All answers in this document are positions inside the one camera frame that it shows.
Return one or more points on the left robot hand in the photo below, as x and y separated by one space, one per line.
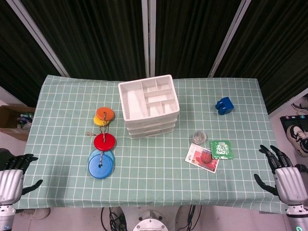
10 185

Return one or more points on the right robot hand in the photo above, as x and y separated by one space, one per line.
290 185

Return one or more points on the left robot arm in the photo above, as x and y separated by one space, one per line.
6 217

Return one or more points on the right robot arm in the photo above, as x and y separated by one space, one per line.
297 219

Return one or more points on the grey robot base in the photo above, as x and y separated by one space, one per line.
150 222

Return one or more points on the white drawer cabinet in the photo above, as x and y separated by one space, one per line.
134 101

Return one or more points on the black and white sneaker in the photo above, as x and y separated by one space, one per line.
297 137

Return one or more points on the black mat with colour icons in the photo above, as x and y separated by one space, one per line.
288 120

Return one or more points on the cardboard box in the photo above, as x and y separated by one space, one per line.
9 118

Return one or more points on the green foil packet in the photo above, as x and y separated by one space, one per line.
221 149

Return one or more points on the large blue wooden disc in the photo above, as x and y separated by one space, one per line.
96 170

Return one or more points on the red postcard pack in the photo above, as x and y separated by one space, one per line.
201 160

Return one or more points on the clear jar of paper clips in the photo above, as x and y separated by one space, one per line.
199 137

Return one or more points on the blue building block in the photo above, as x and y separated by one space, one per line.
225 106

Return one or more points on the yellow wooden disc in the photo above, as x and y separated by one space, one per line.
97 121

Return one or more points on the red wooden disc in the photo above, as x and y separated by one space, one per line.
110 142

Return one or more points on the orange wooden disc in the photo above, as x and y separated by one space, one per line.
102 112

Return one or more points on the dark partition panel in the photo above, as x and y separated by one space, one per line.
96 36
276 48
192 36
16 60

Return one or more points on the green checked tablecloth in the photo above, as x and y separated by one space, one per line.
154 180

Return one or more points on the white partition post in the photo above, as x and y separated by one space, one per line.
228 36
148 36
38 37

